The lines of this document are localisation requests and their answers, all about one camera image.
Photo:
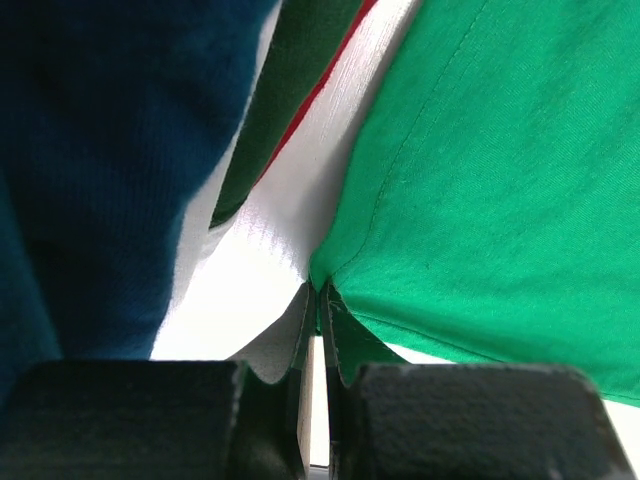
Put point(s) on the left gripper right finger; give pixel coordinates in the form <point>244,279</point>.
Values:
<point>391,419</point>

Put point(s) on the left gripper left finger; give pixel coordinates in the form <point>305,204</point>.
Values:
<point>246,417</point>

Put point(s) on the bright green t-shirt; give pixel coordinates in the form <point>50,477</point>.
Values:
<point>490,210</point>

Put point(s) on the folded white t-shirt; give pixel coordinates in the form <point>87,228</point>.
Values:
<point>204,224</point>

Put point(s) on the folded blue t-shirt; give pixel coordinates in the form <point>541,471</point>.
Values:
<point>113,116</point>

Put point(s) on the folded dark green t-shirt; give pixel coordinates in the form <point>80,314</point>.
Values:
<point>306,36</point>

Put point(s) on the folded red t-shirt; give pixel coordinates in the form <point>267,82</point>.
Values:
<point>302,111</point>

